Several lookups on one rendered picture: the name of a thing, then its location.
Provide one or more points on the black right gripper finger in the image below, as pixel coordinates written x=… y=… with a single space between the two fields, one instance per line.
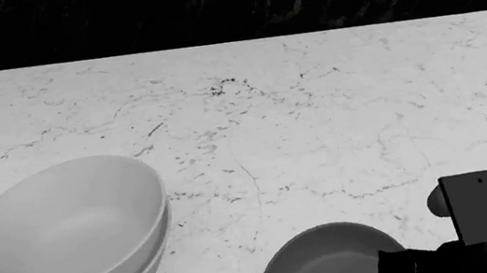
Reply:
x=397 y=268

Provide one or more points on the medium white bowl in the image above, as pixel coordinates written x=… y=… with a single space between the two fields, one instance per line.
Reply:
x=66 y=223

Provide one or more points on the small grey bowl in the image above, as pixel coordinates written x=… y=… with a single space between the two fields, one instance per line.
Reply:
x=317 y=268

